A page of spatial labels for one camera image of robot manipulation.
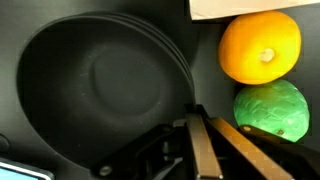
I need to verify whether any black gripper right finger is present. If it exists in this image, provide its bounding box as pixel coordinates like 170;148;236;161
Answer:
205;115;320;180

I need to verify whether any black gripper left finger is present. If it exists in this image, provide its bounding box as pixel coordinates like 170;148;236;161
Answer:
90;103;225;180

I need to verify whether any green toy apple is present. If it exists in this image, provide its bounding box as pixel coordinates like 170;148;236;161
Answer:
232;78;311;144

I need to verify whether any toy orange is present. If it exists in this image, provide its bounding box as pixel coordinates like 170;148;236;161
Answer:
218;10;303;86

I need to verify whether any wooden block board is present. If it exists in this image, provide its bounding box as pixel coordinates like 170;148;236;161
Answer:
188;0;320;22

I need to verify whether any white framed tablet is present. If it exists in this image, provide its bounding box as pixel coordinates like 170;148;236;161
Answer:
0;156;56;180

